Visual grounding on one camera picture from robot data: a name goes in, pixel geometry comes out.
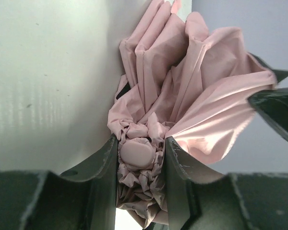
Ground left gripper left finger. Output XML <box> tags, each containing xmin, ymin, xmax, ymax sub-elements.
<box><xmin>0</xmin><ymin>136</ymin><xmax>118</xmax><ymax>230</ymax></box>

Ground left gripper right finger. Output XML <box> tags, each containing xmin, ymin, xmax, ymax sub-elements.
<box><xmin>165</xmin><ymin>138</ymin><xmax>288</xmax><ymax>230</ymax></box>

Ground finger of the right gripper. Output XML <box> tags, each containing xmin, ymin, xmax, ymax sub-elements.
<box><xmin>250</xmin><ymin>53</ymin><xmax>288</xmax><ymax>83</ymax></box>
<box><xmin>248</xmin><ymin>88</ymin><xmax>288</xmax><ymax>142</ymax></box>

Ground pink folding umbrella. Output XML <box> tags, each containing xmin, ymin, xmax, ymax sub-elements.
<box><xmin>108</xmin><ymin>0</ymin><xmax>277</xmax><ymax>228</ymax></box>

